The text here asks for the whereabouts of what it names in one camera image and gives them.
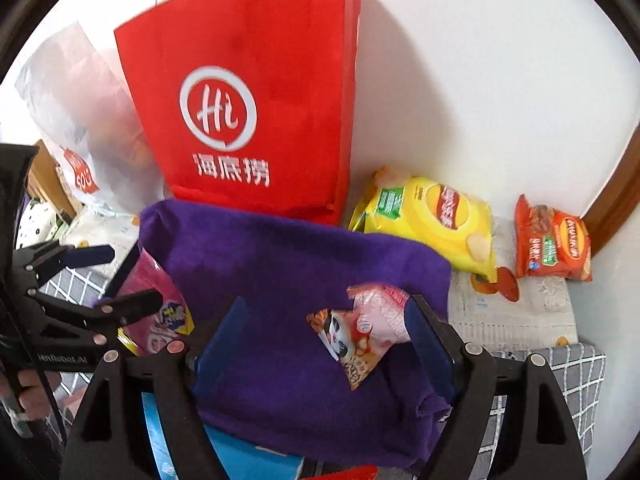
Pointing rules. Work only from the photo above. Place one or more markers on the purple cloth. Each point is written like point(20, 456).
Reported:
point(280, 265)

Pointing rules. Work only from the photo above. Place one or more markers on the blue flat box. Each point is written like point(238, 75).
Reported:
point(235, 460)

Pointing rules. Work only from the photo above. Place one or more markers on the red paper bag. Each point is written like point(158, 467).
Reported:
point(240, 90)

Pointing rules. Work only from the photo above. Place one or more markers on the grey checked blanket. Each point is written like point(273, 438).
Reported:
point(575, 370)

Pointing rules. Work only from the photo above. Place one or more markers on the red packet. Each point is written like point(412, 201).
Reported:
point(345, 473)

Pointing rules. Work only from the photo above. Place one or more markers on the spotted cloth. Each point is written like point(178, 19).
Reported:
point(35, 225)

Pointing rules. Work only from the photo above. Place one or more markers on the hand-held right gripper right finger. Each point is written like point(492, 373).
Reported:
point(425, 342)

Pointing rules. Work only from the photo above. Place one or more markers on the person's left hand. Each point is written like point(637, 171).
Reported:
point(30, 400)

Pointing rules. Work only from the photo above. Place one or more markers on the white plastic bag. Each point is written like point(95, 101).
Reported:
point(80, 105)

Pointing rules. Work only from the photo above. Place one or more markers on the orange snack packet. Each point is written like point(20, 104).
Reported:
point(552, 245)

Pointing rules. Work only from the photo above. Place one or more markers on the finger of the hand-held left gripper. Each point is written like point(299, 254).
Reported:
point(132, 306)
point(87, 257)

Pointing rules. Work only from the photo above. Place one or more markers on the brown wooden frame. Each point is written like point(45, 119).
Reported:
point(612, 210)

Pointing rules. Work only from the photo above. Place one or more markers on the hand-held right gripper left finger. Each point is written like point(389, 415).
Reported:
point(231, 327)

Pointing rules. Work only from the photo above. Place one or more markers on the yellow chip bag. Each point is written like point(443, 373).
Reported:
point(430, 215)

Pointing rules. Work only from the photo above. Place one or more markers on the pink snack packet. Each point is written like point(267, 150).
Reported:
point(147, 285)

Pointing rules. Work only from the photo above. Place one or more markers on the panda print snack packet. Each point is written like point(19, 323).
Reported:
point(357, 327)

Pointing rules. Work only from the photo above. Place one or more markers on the wooden furniture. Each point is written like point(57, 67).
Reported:
point(50, 180)

